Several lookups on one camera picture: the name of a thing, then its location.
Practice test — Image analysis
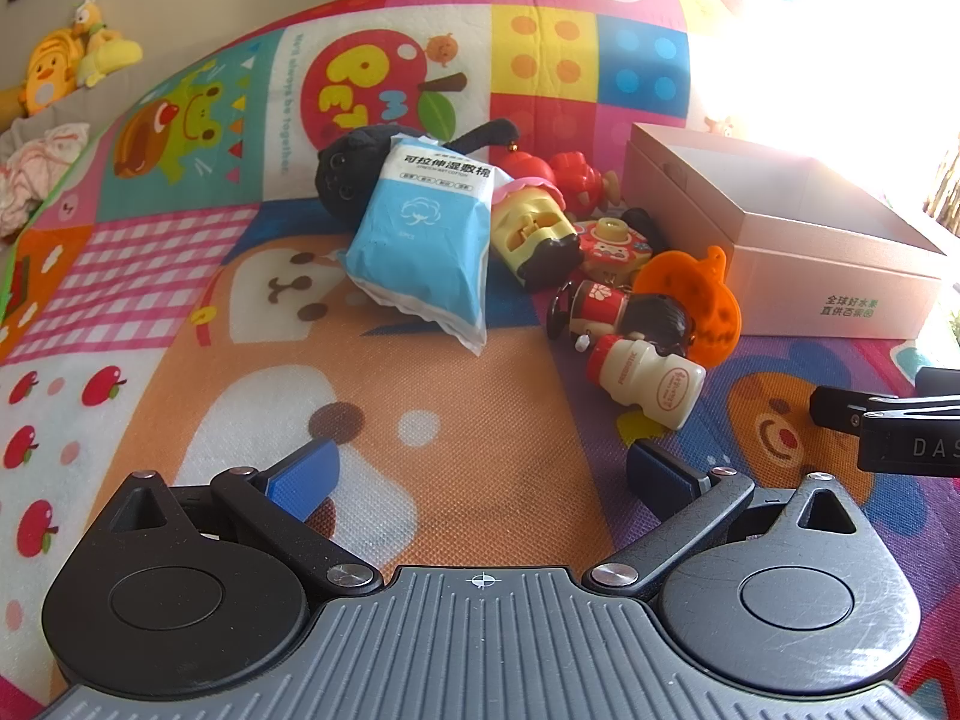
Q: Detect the red patterned round toy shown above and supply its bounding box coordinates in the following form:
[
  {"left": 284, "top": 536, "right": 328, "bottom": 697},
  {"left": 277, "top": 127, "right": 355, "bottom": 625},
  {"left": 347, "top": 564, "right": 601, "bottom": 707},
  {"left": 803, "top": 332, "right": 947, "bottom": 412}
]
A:
[{"left": 574, "top": 216, "right": 668, "bottom": 286}]

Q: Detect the orange plastic pumpkin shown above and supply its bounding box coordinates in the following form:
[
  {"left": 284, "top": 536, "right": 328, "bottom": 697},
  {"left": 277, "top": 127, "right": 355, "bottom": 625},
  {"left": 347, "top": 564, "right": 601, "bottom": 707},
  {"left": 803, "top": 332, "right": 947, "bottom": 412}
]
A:
[{"left": 634, "top": 244, "right": 743, "bottom": 368}]

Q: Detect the red wind-up doll black hair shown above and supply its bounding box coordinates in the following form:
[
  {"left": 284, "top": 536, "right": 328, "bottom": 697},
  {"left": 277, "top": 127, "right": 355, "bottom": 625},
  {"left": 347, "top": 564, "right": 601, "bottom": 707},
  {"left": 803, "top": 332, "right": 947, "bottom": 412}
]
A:
[{"left": 546, "top": 279, "right": 695, "bottom": 358}]

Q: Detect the yellow duck plush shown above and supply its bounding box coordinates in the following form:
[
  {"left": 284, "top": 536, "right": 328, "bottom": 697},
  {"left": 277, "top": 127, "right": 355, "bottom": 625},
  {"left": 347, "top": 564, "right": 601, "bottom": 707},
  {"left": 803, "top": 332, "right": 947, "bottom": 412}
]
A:
[{"left": 19, "top": 28, "right": 85, "bottom": 118}]

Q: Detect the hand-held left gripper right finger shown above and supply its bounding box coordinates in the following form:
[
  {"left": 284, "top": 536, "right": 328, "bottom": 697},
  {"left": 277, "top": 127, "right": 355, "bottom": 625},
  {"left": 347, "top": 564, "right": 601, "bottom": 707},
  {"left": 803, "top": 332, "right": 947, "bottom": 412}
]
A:
[{"left": 589, "top": 441, "right": 867, "bottom": 601}]

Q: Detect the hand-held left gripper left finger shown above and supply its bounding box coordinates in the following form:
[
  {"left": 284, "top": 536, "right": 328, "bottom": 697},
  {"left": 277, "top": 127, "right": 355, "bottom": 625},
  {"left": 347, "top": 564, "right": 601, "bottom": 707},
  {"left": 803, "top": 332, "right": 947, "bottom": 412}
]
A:
[{"left": 111, "top": 439, "right": 383, "bottom": 599}]

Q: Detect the black cat plush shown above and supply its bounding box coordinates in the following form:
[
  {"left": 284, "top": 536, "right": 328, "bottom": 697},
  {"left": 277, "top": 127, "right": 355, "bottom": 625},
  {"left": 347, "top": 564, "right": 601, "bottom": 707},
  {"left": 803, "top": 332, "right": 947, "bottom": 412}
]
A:
[{"left": 313, "top": 118, "right": 522, "bottom": 223}]

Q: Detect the yellow doll toy pink hat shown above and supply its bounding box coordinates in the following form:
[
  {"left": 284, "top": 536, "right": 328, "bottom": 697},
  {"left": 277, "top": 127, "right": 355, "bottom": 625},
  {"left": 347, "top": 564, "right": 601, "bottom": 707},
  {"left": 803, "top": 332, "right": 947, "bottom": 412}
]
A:
[{"left": 489, "top": 178, "right": 586, "bottom": 292}]

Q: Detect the red figure toy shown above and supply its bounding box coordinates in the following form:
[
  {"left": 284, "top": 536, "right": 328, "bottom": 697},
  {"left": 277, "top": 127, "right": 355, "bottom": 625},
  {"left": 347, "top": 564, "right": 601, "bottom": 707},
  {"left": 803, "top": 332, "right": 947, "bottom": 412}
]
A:
[{"left": 551, "top": 151, "right": 623, "bottom": 215}]

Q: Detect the yellow bird plush orange head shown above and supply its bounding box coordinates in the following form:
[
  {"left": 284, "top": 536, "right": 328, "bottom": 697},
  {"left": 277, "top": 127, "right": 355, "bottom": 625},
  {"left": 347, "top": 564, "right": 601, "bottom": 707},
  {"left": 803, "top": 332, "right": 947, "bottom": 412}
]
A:
[{"left": 71, "top": 0, "right": 143, "bottom": 88}]

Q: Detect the cream yogurt drink bottle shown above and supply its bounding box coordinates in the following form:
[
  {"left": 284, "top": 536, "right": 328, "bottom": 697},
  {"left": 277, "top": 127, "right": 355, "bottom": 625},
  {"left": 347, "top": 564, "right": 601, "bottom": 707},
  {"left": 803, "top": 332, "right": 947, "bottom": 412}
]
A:
[{"left": 587, "top": 335, "right": 708, "bottom": 432}]

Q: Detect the colourful cartoon play mat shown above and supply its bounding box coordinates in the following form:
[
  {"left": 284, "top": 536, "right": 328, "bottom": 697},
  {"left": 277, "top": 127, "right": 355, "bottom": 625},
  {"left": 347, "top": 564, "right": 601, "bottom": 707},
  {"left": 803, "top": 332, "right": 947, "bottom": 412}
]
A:
[{"left": 0, "top": 0, "right": 960, "bottom": 720}]

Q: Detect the blue cotton pad packet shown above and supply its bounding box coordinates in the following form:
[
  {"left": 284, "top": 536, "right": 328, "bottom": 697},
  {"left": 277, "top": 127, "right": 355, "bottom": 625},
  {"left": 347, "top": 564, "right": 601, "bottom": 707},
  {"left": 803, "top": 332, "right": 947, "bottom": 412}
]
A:
[{"left": 341, "top": 136, "right": 515, "bottom": 356}]

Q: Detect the pink white cloth pile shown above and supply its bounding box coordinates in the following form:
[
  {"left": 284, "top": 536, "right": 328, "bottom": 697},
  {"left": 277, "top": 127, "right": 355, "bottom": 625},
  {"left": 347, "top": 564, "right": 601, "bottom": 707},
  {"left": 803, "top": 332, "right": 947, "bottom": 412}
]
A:
[{"left": 0, "top": 122, "right": 92, "bottom": 241}]

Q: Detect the pink cardboard box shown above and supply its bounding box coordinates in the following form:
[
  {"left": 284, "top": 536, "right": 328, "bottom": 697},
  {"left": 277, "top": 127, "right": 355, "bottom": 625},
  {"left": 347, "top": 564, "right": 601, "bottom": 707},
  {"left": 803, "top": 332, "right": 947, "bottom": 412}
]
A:
[{"left": 622, "top": 122, "right": 950, "bottom": 340}]

